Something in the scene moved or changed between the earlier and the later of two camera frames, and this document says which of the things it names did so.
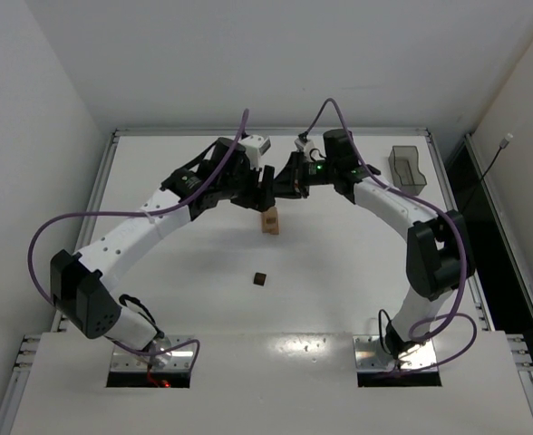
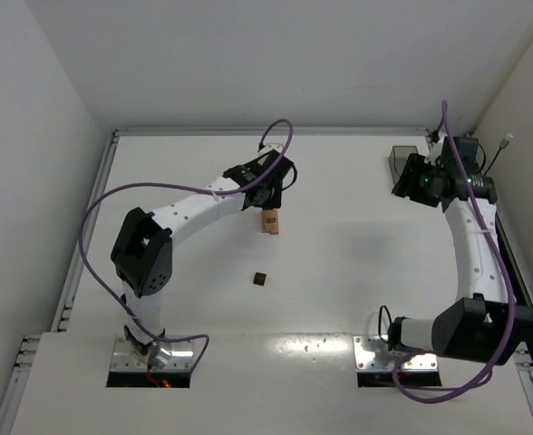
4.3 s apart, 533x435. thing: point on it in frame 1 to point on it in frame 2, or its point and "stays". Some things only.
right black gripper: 299,174 to 411,177
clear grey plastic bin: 404,169 stays
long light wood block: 270,218 stays
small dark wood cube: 259,279 stays
